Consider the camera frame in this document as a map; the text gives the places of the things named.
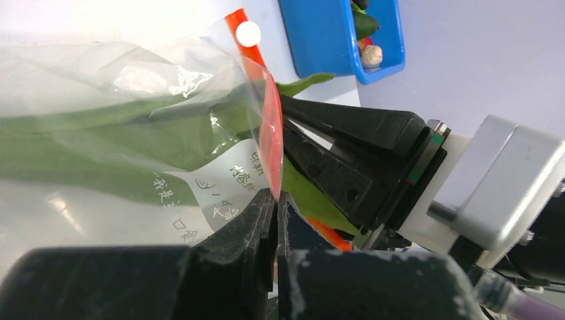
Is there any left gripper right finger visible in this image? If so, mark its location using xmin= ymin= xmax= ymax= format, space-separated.
xmin=277 ymin=193 xmax=482 ymax=319

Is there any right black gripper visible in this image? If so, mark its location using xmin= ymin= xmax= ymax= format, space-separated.
xmin=280 ymin=95 xmax=451 ymax=252

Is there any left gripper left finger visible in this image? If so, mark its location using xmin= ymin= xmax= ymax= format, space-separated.
xmin=1 ymin=189 xmax=277 ymax=319

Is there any clear zip bag orange zipper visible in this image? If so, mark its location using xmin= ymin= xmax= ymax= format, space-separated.
xmin=0 ymin=7 xmax=354 ymax=266

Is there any green leafy vegetable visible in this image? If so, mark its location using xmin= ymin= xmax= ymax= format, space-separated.
xmin=1 ymin=69 xmax=330 ymax=230

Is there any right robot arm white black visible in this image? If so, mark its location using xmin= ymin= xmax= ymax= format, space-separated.
xmin=281 ymin=95 xmax=564 ymax=286

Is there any white garlic bulb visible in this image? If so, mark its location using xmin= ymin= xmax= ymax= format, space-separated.
xmin=360 ymin=45 xmax=383 ymax=68

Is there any green avocado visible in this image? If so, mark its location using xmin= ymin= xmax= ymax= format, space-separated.
xmin=352 ymin=11 xmax=380 ymax=40

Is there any blue plastic bin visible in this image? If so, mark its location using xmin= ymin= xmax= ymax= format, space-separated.
xmin=279 ymin=1 xmax=405 ymax=85

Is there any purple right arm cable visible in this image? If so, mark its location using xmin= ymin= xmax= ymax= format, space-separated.
xmin=468 ymin=265 xmax=565 ymax=320

